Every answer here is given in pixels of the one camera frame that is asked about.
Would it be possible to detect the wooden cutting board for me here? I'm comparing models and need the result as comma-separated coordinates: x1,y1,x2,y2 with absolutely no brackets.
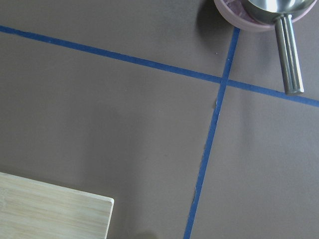
0,173,114,239

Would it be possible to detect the pink bowl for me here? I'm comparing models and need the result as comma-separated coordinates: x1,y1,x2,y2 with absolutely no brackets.
214,0,316,32

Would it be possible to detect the metal scoop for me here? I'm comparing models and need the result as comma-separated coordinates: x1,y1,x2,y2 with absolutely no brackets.
242,0,315,96

